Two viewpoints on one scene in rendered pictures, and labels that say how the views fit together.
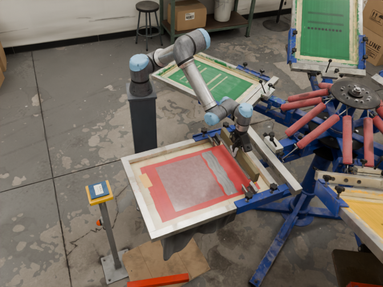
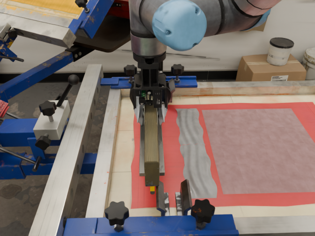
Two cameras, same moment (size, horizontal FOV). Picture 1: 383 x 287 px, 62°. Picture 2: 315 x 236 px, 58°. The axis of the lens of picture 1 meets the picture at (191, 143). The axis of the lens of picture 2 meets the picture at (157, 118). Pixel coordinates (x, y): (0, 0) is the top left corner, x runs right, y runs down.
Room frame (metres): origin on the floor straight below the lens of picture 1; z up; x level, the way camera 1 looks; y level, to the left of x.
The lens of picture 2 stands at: (1.85, -0.02, 1.52)
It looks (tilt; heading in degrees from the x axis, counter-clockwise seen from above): 38 degrees down; 205
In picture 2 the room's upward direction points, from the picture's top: straight up
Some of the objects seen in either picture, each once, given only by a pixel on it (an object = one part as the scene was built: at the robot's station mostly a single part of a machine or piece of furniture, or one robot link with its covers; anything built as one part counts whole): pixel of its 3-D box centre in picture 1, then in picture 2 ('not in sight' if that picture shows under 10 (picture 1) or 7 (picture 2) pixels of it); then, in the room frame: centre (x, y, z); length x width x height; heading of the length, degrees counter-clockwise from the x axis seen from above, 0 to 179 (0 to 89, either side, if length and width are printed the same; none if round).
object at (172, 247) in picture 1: (202, 228); not in sight; (1.00, -0.10, 0.74); 0.46 x 0.04 x 0.42; 117
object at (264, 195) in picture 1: (258, 199); (153, 88); (1.07, -0.40, 0.98); 0.30 x 0.05 x 0.07; 117
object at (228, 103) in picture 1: (228, 107); (180, 18); (1.40, -0.19, 1.35); 0.11 x 0.11 x 0.08; 49
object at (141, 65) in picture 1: (140, 67); not in sight; (1.72, 0.35, 1.37); 0.13 x 0.12 x 0.14; 139
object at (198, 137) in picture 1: (214, 135); (159, 233); (1.57, -0.15, 0.98); 0.30 x 0.05 x 0.07; 117
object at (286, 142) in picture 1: (278, 146); (35, 132); (1.46, -0.56, 1.02); 0.17 x 0.06 x 0.05; 117
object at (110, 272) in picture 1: (109, 234); not in sight; (1.06, 0.50, 0.48); 0.22 x 0.22 x 0.96; 27
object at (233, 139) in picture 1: (239, 135); (149, 77); (1.35, -0.27, 1.19); 0.09 x 0.08 x 0.12; 27
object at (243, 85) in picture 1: (227, 77); not in sight; (2.18, -0.24, 1.05); 1.08 x 0.61 x 0.23; 57
